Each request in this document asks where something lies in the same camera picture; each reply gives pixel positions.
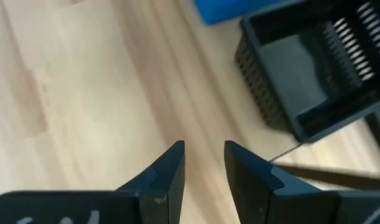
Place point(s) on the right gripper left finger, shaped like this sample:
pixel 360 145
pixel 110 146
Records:
pixel 84 208

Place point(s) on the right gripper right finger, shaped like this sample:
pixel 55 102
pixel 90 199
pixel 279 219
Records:
pixel 301 205

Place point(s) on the black plastic slotted basket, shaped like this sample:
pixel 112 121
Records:
pixel 295 77

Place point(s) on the blue plastic slotted basket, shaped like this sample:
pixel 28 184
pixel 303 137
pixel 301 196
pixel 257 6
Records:
pixel 233 9

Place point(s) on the thin brown rod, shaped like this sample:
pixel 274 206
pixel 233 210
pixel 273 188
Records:
pixel 286 152

